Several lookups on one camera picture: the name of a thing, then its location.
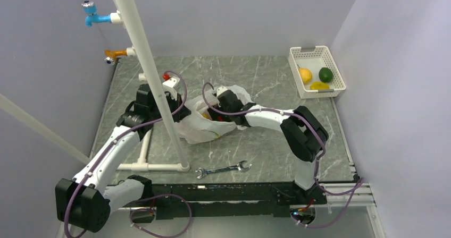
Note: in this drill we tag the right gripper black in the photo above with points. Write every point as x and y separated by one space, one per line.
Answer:
216 111

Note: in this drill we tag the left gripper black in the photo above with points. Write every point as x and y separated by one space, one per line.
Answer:
167 96

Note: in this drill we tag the translucent white plastic bag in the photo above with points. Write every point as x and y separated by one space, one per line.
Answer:
195 128

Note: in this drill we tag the yellow fake mango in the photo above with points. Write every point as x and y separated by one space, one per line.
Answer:
317 85

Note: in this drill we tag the green fake lime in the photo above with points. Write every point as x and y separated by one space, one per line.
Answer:
325 75

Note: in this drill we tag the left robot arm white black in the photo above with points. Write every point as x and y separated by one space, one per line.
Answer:
85 201

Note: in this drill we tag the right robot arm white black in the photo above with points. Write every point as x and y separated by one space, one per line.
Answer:
304 134

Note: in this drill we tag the orange plastic faucet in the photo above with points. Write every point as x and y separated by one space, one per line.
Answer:
111 56

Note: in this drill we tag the silver open-end wrench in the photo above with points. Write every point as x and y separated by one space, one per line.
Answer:
241 167

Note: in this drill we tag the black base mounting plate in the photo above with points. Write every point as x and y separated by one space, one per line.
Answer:
229 199

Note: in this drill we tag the white perforated plastic basket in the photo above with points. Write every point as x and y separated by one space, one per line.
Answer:
314 58

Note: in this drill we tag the blue plastic faucet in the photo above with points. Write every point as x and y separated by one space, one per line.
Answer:
92 16

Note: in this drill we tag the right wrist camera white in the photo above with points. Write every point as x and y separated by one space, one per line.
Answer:
220 90

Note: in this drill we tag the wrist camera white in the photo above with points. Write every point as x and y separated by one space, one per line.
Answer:
220 90
169 85

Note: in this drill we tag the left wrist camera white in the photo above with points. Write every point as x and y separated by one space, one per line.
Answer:
169 85

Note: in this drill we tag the white PVC pipe frame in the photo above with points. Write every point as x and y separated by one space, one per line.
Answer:
133 24

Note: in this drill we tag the aluminium rail frame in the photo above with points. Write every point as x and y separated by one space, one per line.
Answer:
340 197

